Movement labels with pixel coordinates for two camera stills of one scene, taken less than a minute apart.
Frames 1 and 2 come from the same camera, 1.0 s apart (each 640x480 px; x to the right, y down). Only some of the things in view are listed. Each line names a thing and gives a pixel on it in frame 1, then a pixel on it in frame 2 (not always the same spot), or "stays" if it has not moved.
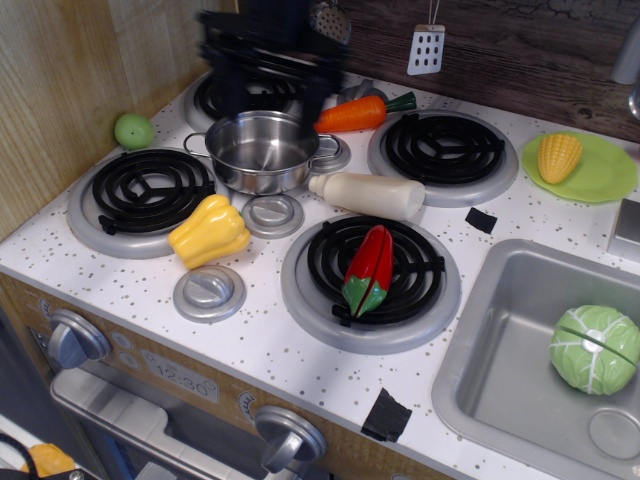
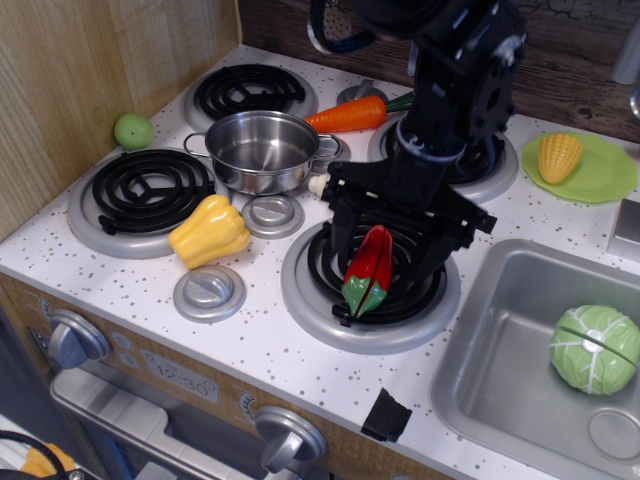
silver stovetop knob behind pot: [332, 155] stays
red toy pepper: [369, 271] stays
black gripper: [233, 42] -> [412, 189]
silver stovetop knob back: [362, 89] stays
